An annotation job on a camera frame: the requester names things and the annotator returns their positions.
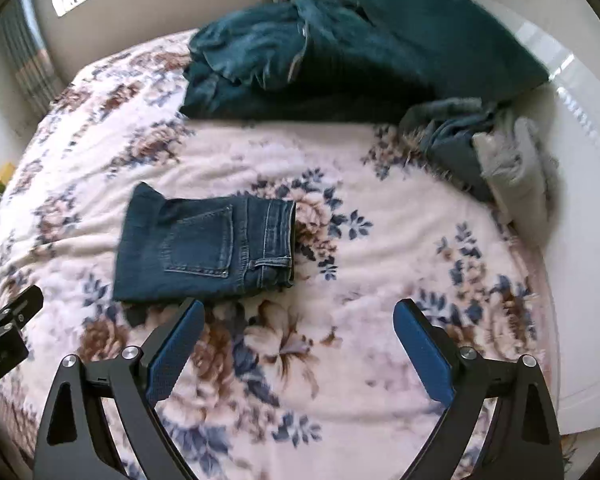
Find teal velvet pillow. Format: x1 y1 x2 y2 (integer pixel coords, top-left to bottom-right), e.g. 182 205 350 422
340 0 551 106

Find floral bed blanket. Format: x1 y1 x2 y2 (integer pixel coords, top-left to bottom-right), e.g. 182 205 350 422
0 30 556 480

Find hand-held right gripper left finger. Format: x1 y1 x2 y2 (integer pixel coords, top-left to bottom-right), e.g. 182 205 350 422
32 297 206 480

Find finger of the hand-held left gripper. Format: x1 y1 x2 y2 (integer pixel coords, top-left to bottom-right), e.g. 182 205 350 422
0 285 45 333

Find grey fleece garment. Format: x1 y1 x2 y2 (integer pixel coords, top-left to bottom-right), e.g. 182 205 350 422
472 110 561 246

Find white headboard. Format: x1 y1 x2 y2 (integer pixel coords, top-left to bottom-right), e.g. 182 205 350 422
435 0 600 436

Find blue denim pants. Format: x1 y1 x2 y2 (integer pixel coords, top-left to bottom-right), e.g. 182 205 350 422
112 182 297 306

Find grey-blue crumpled garment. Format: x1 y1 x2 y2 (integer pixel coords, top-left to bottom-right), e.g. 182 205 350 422
399 97 501 203

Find teal velvet blanket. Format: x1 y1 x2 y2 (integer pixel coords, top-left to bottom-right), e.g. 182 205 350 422
180 0 396 123

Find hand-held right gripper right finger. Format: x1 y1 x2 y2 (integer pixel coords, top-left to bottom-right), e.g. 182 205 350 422
392 297 566 480

